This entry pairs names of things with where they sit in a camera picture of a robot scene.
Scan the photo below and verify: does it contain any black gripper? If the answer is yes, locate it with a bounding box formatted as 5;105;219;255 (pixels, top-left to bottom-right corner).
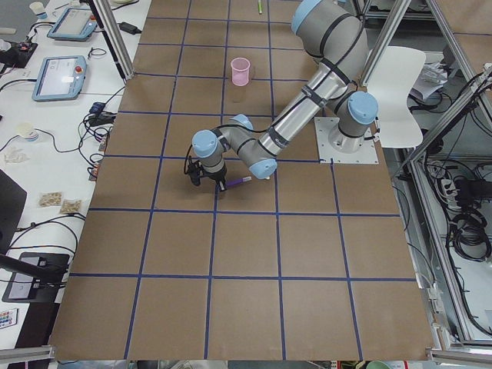
188;159;228;191

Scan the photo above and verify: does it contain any purple pen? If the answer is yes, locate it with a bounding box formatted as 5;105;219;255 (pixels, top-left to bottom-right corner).
226;176;252;188

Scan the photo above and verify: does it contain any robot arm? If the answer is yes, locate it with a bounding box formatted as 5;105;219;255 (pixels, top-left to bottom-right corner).
184;1;379;191

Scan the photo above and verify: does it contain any pink mesh cup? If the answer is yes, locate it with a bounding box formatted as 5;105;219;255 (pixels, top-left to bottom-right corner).
230;57;251;87

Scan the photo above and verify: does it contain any black power adapter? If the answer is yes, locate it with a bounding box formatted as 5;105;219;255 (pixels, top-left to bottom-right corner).
118;22;141;35

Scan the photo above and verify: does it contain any teach pendant near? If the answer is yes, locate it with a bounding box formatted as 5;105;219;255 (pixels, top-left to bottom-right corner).
32;55;87;102

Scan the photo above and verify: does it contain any teach pendant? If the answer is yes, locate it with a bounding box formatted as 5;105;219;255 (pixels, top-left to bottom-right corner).
32;55;87;102
47;8;98;42

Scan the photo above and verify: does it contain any black monitor stand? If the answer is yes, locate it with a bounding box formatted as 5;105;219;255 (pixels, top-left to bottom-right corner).
1;172;68;303

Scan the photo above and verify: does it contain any teach pendant far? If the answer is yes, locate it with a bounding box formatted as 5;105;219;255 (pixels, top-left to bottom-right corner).
47;8;98;42

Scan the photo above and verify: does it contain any white chair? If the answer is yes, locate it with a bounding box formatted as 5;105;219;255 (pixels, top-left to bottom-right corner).
367;46;426;148

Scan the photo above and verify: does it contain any power strip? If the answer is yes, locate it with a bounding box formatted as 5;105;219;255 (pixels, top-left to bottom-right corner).
437;178;464;203

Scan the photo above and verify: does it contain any remote control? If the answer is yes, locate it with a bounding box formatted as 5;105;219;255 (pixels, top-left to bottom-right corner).
0;308;18;329

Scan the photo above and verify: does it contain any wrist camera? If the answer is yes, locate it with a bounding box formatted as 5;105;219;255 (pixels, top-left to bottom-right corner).
184;156;203;178

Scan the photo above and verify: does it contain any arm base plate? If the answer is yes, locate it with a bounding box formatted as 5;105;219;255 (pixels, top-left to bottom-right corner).
314;117;379;165

